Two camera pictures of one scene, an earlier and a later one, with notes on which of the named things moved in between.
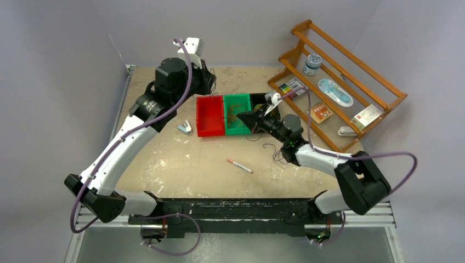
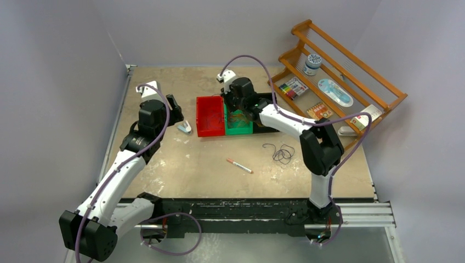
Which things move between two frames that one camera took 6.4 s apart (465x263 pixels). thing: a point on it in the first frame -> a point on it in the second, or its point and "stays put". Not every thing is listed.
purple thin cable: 215,80 -> 207,123
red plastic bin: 210,118 stays put
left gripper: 207,79 -> 175,115
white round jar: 312,64 stays put
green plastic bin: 234,104 stays put
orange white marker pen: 239,166 stays put
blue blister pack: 340,96 stays put
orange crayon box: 320,112 stays put
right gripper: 251,118 -> 226,97
